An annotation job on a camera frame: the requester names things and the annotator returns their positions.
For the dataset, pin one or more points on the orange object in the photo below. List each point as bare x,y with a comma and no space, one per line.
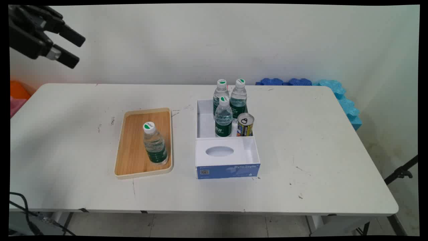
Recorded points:
19,89

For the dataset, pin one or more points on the cyan foam mat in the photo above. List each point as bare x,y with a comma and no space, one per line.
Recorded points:
347,105

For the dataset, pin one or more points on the wooden tray with cream rim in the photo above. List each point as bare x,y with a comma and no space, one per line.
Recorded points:
133,150

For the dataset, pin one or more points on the black tripod leg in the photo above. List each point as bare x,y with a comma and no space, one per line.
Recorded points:
399,172

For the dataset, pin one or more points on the pink object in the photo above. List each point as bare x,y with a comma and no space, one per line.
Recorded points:
16,104

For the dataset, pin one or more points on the table leg frame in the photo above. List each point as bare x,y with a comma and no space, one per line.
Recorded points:
391,224

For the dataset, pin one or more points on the water bottle with green label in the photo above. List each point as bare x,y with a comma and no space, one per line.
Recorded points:
154,147
220,93
239,98
223,118

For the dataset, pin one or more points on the colourful drink can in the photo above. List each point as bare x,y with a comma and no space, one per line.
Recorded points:
245,125

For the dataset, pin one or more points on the dark blue foam mat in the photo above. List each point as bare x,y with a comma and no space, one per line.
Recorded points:
271,81
300,81

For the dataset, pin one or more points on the white and blue cardboard box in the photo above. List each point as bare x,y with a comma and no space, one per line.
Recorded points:
227,170

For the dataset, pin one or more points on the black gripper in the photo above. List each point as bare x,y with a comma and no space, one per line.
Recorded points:
23,30

